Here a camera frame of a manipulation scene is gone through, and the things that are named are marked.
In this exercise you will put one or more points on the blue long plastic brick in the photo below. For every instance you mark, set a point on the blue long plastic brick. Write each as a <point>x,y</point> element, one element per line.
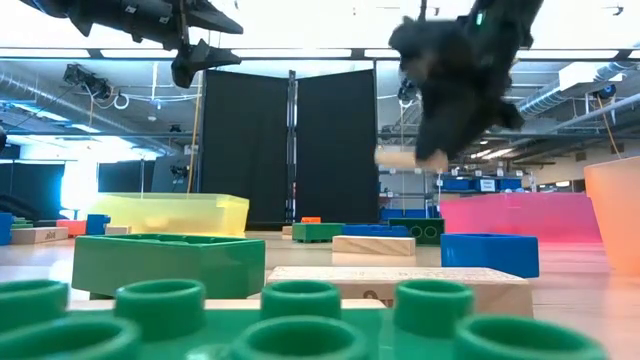
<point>5,228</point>

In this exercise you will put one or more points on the blue storage bins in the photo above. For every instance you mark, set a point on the blue storage bins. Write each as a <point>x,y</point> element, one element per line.
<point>480,184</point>

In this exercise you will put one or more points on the black ceiling camera rig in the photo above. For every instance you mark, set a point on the black ceiling camera rig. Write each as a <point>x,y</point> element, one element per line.
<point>407,90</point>
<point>177,171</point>
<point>87,80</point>

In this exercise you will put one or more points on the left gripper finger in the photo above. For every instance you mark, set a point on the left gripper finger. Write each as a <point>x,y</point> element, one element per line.
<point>187,65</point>
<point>205,17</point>

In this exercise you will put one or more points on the yellow translucent plastic bin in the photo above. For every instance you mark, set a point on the yellow translucent plastic bin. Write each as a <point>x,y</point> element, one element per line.
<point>170,212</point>

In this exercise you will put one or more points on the small orange plastic brick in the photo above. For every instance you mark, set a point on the small orange plastic brick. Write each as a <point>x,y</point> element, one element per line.
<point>71,228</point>
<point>311,219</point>

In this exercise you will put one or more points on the silver ventilation duct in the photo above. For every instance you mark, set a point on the silver ventilation duct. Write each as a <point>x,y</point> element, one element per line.
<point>550,97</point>

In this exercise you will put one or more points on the orange translucent plastic bin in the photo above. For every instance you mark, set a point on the orange translucent plastic bin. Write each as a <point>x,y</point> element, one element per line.
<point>617,215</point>

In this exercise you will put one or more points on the black folding screen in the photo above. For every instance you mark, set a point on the black folding screen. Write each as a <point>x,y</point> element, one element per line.
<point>245,150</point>

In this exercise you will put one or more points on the black room divider panel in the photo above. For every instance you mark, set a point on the black room divider panel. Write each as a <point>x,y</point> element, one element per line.
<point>125,176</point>

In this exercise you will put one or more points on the pink translucent plastic bin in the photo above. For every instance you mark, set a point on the pink translucent plastic bin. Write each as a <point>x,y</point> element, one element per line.
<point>520,217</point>

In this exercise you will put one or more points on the white ceiling air unit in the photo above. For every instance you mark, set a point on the white ceiling air unit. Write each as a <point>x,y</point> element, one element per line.
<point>590,75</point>

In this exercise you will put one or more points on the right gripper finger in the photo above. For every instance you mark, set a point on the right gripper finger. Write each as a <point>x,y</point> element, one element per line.
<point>432,130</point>
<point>472,125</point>

